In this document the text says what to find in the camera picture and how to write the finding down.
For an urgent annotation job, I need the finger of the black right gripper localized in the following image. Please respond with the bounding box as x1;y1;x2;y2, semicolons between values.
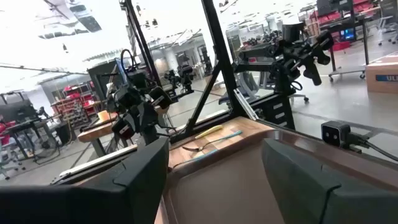
146;104;159;127
136;104;150;133

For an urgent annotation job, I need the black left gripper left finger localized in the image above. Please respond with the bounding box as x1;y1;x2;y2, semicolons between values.
0;136;170;224

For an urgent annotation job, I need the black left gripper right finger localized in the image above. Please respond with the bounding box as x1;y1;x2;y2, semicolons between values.
262;138;398;224

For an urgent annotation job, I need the brown plastic tray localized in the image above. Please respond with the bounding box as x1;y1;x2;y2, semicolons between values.
154;129;398;224

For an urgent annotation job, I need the wooden workbench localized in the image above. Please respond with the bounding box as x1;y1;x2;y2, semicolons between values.
76;110;169;158

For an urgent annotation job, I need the long silver bar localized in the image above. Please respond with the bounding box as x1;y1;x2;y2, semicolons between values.
58;144;139;179

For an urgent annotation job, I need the large dark monitor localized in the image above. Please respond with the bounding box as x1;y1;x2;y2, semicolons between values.
88;58;128;100

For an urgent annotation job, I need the shelf with red bins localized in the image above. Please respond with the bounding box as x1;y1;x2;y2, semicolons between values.
50;81;102;129

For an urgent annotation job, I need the black drawer cabinet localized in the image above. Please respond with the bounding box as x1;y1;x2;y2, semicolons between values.
251;93;296;130

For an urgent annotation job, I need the silver aluminium extrusion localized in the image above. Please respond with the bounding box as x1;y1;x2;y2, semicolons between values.
233;88;259;121

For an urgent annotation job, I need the grey office chair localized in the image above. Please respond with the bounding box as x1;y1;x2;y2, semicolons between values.
217;71;310;105

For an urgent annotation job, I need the cardboard box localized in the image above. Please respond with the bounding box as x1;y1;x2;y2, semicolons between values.
365;55;398;94

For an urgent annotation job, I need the black rolling desk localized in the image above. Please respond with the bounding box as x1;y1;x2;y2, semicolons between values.
318;0;371;82

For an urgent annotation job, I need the small black table camera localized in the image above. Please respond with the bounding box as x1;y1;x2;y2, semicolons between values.
321;120;352;147

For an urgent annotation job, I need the black camera cable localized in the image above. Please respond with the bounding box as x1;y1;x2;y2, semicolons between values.
349;132;398;162

